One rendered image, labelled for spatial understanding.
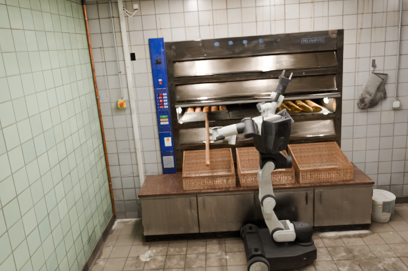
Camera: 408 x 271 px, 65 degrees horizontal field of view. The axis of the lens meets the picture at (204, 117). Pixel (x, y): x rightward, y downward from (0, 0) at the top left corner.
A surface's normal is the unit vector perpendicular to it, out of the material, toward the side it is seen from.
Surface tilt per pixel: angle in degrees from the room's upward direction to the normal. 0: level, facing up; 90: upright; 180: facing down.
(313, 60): 70
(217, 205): 90
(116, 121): 90
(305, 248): 0
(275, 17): 90
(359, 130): 90
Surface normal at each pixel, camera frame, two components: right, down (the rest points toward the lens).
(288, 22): -0.01, 0.23
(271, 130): -0.83, 0.18
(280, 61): -0.03, -0.13
